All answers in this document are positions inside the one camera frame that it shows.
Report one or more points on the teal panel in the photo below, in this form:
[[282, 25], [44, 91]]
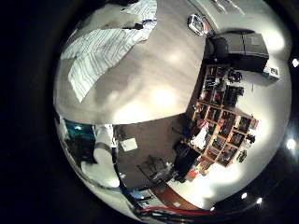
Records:
[[78, 130]]

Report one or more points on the small white box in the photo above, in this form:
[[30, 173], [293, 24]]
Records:
[[271, 73]]

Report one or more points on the person in black clothes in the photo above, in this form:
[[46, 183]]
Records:
[[185, 160]]

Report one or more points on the brown floor mat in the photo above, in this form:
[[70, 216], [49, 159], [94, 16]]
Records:
[[171, 196]]

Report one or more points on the wooden cubby shelf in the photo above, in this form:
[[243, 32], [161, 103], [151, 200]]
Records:
[[224, 124]]

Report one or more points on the black cabinet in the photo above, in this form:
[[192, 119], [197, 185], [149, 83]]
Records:
[[246, 49]]

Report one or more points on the white paper sheet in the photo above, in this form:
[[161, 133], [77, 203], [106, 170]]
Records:
[[128, 144]]

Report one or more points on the white control box red trim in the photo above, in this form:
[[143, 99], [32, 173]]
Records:
[[197, 25]]

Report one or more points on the white blue striped shirt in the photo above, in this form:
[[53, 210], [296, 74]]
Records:
[[93, 53]]

